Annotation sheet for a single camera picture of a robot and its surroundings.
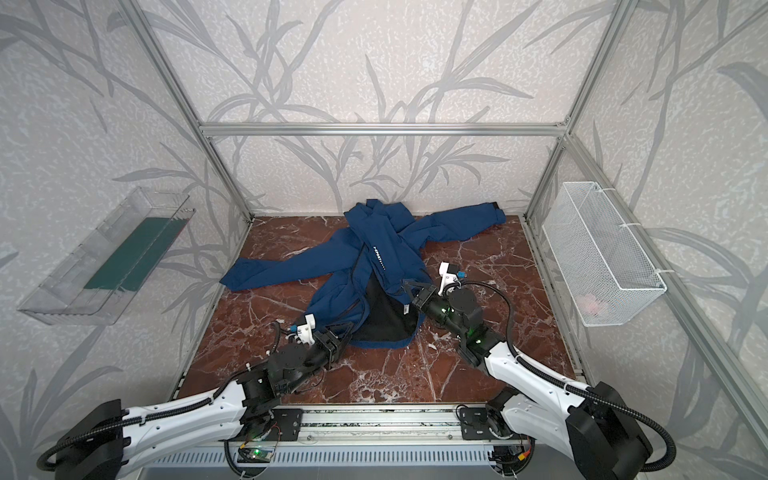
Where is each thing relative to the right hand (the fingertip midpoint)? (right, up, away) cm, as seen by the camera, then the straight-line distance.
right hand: (404, 276), depth 76 cm
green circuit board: (-36, -42, -5) cm, 56 cm away
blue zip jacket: (-15, -2, +24) cm, 28 cm away
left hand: (-12, -12, 0) cm, 17 cm away
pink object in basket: (+45, -6, -3) cm, 46 cm away
